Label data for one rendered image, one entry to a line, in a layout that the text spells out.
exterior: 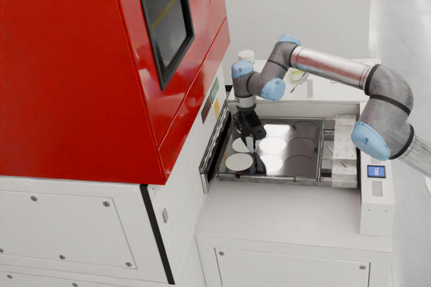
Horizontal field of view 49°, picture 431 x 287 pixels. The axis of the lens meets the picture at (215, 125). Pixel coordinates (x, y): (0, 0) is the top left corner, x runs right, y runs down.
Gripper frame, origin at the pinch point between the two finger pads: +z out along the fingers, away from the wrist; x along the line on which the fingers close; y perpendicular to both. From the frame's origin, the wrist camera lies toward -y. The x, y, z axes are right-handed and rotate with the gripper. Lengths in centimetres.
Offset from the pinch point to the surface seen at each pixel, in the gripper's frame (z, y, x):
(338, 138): 3.3, -9.6, -31.7
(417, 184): 91, 17, -113
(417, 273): 91, -26, -67
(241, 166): 1.3, -3.5, 7.7
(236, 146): 1.2, 7.6, 3.1
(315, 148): 1.3, -11.5, -19.1
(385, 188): -4.7, -45.6, -19.6
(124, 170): -36, -27, 51
